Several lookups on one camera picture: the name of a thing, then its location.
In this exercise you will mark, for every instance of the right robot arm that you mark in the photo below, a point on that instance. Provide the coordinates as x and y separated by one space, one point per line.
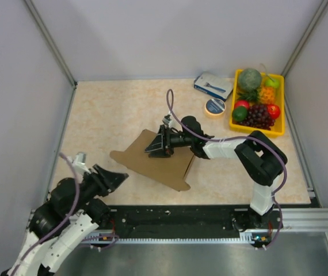
263 160

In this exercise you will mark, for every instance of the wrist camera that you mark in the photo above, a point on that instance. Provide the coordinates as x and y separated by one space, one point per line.
79 163
167 121

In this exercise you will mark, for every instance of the red apple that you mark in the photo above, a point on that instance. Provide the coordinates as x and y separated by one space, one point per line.
274 111

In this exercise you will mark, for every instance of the tape roll blue label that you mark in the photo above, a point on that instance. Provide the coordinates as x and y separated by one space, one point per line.
214 108

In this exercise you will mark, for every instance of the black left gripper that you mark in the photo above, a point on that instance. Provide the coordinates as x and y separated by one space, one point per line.
107 181

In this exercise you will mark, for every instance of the brown cardboard box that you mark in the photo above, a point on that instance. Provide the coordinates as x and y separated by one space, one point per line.
171 172

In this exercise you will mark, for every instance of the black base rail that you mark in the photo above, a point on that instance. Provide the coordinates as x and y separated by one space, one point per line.
186 221

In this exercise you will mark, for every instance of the green apple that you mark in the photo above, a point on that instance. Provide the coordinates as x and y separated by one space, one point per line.
272 82

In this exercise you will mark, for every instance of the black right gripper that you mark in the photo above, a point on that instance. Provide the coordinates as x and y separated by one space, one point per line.
161 146

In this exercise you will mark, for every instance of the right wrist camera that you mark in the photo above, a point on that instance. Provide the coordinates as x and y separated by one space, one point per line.
167 121

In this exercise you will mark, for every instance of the blue white razor package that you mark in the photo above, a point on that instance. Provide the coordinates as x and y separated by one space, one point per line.
213 85

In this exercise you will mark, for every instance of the yellow plastic basket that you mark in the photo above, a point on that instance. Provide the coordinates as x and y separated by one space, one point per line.
279 127

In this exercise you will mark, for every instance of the green lime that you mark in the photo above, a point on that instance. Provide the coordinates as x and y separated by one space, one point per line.
239 113

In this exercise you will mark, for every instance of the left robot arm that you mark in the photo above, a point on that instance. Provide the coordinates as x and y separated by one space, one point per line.
57 227

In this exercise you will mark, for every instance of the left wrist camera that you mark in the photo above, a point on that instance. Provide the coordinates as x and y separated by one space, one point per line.
79 163

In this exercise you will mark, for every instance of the orange pineapple toy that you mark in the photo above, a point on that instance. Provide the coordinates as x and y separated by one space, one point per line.
267 95

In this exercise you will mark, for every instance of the red tomato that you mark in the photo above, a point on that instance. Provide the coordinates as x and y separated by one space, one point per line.
243 103

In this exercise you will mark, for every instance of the green melon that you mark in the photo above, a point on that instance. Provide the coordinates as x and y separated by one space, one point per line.
249 79

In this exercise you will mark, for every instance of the purple grapes bunch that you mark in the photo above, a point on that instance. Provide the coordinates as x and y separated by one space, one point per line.
259 117

